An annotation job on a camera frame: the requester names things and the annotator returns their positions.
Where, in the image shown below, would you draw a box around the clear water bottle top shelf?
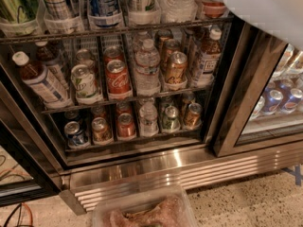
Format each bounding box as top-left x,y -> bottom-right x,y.
158,0 -> 198,23

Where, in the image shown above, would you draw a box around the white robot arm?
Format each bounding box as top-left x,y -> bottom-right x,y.
196,0 -> 303,50

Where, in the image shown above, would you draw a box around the blue white can top shelf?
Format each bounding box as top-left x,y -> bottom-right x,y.
88,0 -> 121,30

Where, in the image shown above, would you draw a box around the iced tea bottle right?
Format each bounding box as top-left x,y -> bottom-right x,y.
190,27 -> 222,82

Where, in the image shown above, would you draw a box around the iced tea bottle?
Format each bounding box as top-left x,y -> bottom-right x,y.
12,51 -> 70,109
190,27 -> 222,82
35,41 -> 69,90

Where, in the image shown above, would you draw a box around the front water bottle middle shelf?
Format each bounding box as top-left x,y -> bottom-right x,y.
134,39 -> 160,96

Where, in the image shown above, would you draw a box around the striped can top shelf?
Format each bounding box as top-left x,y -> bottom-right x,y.
44,0 -> 80,20

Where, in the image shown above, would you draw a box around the water bottle bottom shelf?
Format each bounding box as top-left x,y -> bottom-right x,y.
139,102 -> 158,137

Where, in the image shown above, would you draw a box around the gold can bottom shelf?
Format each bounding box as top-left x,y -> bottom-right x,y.
183,103 -> 202,129

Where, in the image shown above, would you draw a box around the rear iced tea bottle left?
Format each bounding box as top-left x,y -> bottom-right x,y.
35,41 -> 69,90

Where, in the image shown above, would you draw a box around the green can bottom shelf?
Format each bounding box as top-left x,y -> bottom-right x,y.
162,106 -> 180,132

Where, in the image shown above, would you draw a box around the green can shelf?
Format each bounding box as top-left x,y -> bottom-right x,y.
162,106 -> 180,132
0,0 -> 39,24

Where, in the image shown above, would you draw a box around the red can bottom shelf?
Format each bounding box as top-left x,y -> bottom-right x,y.
117,113 -> 136,139

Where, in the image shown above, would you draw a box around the green can top shelf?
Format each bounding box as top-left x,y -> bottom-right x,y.
0,0 -> 39,24

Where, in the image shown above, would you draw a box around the right glass fridge door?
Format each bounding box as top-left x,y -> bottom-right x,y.
213,17 -> 303,162

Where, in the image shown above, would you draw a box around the front iced tea bottle left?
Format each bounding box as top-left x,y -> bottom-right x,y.
12,51 -> 70,109

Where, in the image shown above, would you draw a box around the brown can bottom shelf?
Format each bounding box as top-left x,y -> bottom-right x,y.
92,117 -> 113,145

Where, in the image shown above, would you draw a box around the blue pepsi can bottom shelf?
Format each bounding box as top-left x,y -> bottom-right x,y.
64,121 -> 89,148

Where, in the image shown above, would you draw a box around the stainless fridge vent grille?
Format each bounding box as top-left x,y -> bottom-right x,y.
60,140 -> 303,215

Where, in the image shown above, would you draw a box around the left open fridge door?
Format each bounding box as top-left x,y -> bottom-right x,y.
0,83 -> 62,207

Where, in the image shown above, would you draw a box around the rear gold soda can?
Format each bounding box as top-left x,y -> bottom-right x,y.
161,39 -> 181,72

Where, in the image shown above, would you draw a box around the gold soda can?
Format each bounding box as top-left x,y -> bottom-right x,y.
164,51 -> 187,91
161,39 -> 181,72

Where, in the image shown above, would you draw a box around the front gold soda can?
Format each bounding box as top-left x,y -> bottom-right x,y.
164,51 -> 187,91

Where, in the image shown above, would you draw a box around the rear red coca-cola can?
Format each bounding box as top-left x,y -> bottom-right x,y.
103,46 -> 124,64

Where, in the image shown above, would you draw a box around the front red coca-cola can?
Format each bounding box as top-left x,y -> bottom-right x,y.
105,60 -> 133,100

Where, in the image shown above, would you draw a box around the rear white green can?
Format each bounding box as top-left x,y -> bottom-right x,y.
76,48 -> 97,72

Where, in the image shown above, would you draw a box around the front white green soda can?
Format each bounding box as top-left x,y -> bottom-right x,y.
71,64 -> 103,105

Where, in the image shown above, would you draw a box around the pepsi can behind right door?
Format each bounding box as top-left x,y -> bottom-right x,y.
261,90 -> 283,115

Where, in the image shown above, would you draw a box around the clear plastic bin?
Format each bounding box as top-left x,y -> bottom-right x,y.
92,185 -> 198,227

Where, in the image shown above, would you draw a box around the orange and black cables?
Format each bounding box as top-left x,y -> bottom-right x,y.
2,201 -> 35,227

